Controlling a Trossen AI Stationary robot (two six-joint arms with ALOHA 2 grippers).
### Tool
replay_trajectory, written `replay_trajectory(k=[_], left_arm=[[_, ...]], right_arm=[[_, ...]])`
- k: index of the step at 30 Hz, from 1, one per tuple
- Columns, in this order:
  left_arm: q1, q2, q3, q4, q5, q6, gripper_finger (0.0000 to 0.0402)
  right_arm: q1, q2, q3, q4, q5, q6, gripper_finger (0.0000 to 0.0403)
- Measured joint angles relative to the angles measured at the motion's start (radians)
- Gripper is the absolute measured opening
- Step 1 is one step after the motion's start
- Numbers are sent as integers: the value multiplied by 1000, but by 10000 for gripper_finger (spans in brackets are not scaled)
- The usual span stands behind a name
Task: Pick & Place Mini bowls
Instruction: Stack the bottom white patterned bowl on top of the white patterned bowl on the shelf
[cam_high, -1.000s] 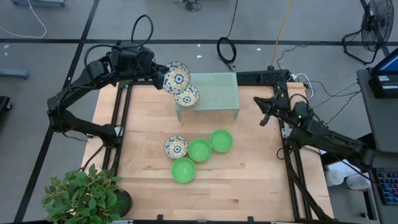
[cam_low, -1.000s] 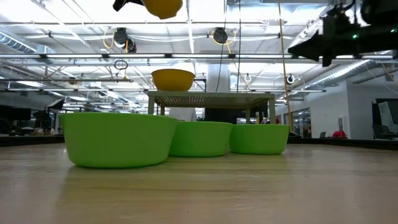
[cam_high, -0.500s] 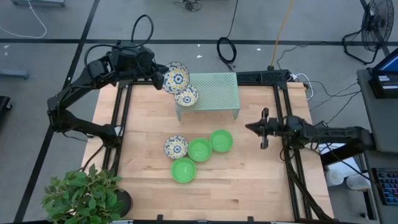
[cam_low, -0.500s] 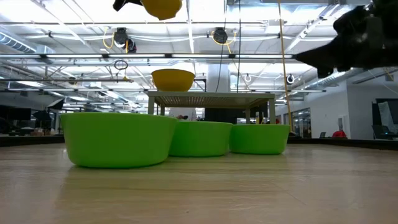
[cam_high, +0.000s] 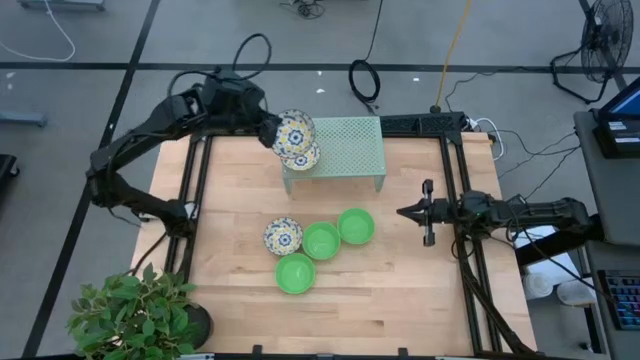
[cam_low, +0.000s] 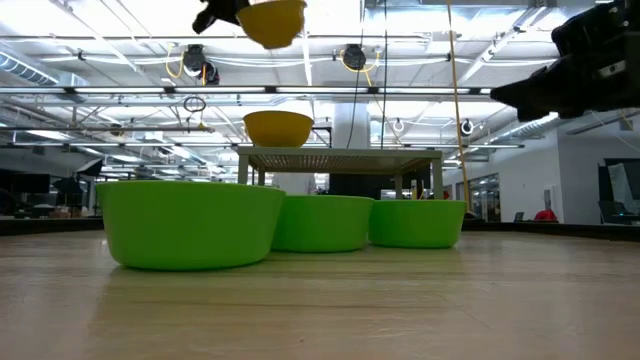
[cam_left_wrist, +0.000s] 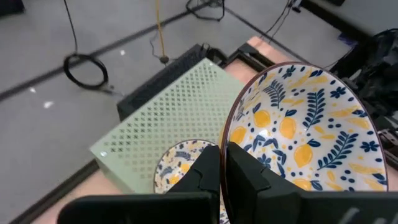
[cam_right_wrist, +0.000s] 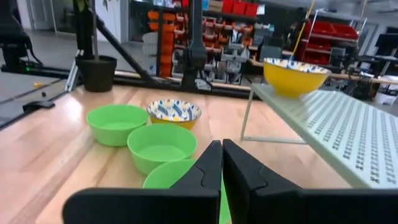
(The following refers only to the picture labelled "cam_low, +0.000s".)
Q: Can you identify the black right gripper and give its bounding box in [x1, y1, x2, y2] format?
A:
[489, 52, 627, 124]

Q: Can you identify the yellow patterned mini bowl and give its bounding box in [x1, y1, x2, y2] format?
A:
[242, 110, 316, 149]
[235, 0, 308, 51]

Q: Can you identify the green plastic mini bowl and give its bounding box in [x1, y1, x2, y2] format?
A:
[368, 198, 468, 250]
[271, 194, 376, 254]
[95, 179, 286, 272]

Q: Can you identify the pale green perforated metal shelf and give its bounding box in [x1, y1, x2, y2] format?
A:
[235, 146, 445, 202]

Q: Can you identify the person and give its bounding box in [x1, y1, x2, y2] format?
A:
[272, 172, 317, 197]

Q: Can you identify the dark desk monitor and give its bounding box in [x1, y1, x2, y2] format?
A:
[0, 169, 51, 197]

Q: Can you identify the black ceiling cable reel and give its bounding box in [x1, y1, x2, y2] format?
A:
[341, 43, 369, 72]
[180, 43, 221, 86]

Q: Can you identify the yellow hanging cord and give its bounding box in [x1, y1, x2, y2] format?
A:
[444, 0, 475, 215]

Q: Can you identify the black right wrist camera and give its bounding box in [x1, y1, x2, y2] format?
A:
[551, 1, 626, 57]

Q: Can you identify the black hanging power cable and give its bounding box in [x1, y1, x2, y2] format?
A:
[381, 0, 390, 150]

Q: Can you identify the thin black metal bracket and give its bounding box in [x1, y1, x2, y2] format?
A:
[310, 124, 334, 149]

